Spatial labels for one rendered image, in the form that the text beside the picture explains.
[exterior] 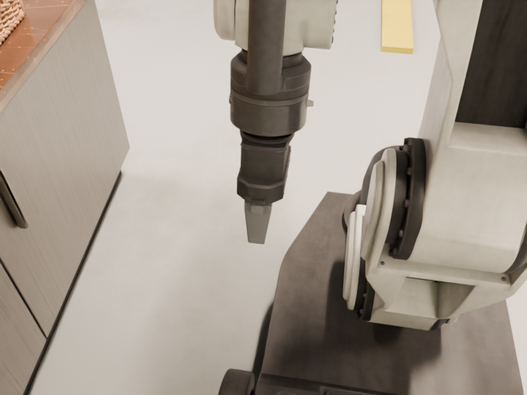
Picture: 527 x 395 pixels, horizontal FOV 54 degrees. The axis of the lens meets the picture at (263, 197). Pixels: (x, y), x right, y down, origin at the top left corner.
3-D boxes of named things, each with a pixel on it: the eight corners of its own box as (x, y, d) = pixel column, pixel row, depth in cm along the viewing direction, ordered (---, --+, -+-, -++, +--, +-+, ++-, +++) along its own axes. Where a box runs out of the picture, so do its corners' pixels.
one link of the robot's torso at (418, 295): (345, 251, 102) (382, 116, 58) (449, 265, 99) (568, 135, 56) (337, 331, 95) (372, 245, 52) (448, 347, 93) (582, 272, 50)
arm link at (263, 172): (237, 148, 69) (238, 62, 63) (308, 156, 69) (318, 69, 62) (217, 200, 59) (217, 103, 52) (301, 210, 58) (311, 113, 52)
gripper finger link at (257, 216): (244, 238, 63) (245, 197, 60) (270, 241, 63) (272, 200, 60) (241, 246, 62) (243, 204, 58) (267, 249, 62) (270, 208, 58)
